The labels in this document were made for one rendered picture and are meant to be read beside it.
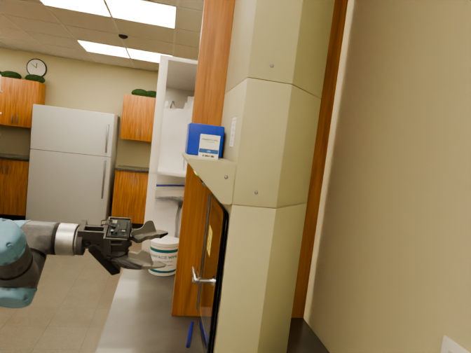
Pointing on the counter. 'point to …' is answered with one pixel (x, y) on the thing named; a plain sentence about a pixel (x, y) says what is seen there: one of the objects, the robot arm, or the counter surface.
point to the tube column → (280, 43)
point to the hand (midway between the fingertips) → (163, 250)
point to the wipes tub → (165, 255)
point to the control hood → (215, 175)
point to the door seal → (220, 281)
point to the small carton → (209, 146)
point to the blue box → (193, 132)
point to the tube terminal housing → (264, 212)
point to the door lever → (200, 278)
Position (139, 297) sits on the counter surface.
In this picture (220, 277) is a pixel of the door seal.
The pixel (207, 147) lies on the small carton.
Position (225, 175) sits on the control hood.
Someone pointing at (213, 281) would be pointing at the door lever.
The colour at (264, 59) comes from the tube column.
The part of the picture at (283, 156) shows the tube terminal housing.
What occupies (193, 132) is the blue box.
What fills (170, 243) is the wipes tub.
